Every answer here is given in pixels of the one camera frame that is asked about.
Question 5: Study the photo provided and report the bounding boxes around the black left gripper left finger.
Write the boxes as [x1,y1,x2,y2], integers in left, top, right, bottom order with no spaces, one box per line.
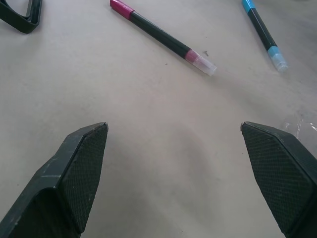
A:
[0,121,109,238]

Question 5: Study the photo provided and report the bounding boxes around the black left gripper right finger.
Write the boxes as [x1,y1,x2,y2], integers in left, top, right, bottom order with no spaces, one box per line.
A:
[240,121,317,238]

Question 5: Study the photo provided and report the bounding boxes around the blue and black marker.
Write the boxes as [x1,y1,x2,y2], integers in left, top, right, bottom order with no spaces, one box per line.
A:
[241,0,288,73]

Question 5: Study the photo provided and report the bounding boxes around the black plastic frame object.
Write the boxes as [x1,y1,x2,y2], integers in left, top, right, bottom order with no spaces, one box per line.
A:
[0,0,43,35]

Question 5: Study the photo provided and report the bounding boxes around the pink and black marker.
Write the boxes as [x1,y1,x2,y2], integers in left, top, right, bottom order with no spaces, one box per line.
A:
[109,0,218,77]

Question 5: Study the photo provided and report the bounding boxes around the clear plastic wrapper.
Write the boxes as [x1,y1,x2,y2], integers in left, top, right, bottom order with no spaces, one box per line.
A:
[282,118,317,139]

